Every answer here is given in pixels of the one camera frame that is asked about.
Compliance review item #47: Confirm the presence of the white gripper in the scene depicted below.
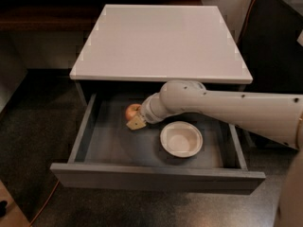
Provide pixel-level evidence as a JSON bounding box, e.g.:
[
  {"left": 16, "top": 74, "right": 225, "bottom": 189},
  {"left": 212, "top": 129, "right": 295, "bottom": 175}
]
[{"left": 126, "top": 98, "right": 157, "bottom": 131}]

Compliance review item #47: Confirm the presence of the red apple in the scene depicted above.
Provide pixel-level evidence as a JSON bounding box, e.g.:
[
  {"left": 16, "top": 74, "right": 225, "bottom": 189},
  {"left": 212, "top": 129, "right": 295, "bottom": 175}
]
[{"left": 125, "top": 104, "right": 141, "bottom": 121}]

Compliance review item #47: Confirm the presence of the grey top drawer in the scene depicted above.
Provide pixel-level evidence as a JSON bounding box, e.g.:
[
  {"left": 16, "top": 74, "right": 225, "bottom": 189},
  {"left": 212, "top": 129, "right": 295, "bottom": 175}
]
[{"left": 50, "top": 93, "right": 265, "bottom": 194}]

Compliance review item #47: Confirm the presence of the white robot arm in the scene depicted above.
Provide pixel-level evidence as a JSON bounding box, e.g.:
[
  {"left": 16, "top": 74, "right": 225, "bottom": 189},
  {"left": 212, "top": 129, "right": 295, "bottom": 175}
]
[{"left": 127, "top": 80, "right": 303, "bottom": 227}]

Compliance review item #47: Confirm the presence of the grey drawer cabinet white top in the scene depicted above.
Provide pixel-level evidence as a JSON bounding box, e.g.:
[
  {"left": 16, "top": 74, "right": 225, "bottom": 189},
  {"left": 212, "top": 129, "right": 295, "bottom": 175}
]
[{"left": 70, "top": 5, "right": 253, "bottom": 104}]

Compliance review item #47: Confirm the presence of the white bowl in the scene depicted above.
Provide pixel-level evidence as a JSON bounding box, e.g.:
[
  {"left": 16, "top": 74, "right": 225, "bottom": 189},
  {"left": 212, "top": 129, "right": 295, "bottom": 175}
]
[{"left": 160, "top": 121, "right": 204, "bottom": 158}]

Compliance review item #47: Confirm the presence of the dark wooden bench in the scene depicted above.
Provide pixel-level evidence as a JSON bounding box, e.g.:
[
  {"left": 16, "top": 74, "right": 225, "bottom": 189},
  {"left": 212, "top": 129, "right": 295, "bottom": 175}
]
[{"left": 0, "top": 0, "right": 203, "bottom": 33}]

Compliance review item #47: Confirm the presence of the small black object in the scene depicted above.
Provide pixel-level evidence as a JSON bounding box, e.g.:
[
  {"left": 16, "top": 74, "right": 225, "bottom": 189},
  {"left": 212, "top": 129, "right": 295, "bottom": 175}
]
[{"left": 0, "top": 201, "right": 8, "bottom": 218}]

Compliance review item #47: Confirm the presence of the orange cable on floor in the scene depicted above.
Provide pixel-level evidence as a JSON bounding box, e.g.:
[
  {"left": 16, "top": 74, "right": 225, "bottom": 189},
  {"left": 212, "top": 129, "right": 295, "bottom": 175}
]
[{"left": 28, "top": 180, "right": 61, "bottom": 227}]

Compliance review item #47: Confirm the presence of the orange cable on wall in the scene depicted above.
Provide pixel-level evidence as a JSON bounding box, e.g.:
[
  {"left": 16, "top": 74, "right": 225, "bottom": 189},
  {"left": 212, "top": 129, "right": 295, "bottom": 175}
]
[{"left": 237, "top": 0, "right": 269, "bottom": 45}]

